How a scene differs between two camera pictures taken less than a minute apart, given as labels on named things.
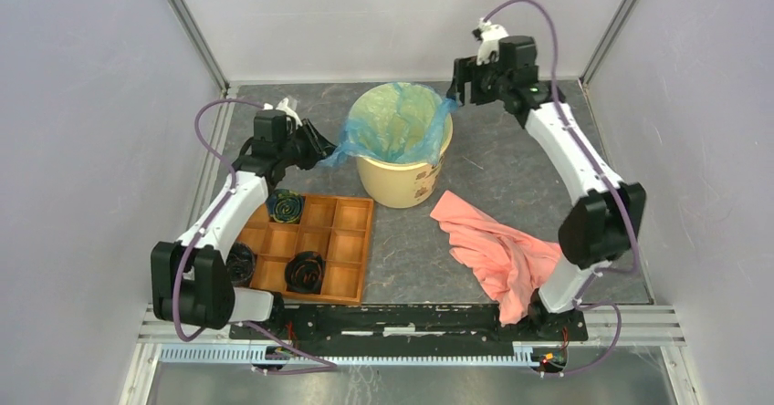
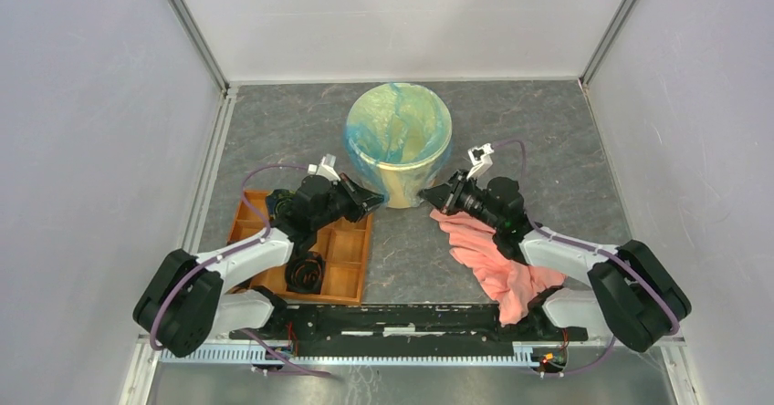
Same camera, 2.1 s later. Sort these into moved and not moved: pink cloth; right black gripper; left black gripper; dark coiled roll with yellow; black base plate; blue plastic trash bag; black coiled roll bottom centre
Moved: left black gripper; right black gripper; blue plastic trash bag
Not moved: black coiled roll bottom centre; pink cloth; black base plate; dark coiled roll with yellow
